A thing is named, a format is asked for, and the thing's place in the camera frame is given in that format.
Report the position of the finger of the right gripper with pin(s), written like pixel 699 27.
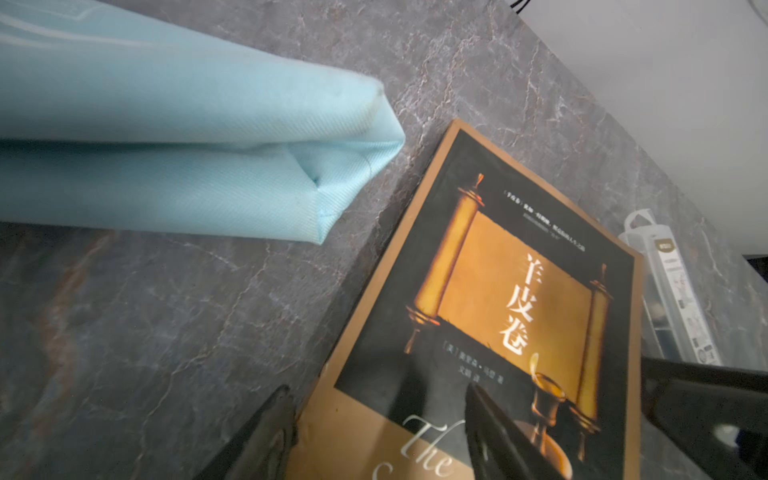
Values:
pixel 717 416

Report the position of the clear plastic pencil case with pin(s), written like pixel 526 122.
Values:
pixel 674 325

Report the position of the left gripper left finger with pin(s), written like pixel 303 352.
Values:
pixel 261 447

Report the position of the light blue fabric pouch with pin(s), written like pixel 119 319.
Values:
pixel 114 120

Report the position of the brown scroll cover book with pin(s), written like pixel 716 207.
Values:
pixel 496 281

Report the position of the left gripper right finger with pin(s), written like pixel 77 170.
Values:
pixel 501 448

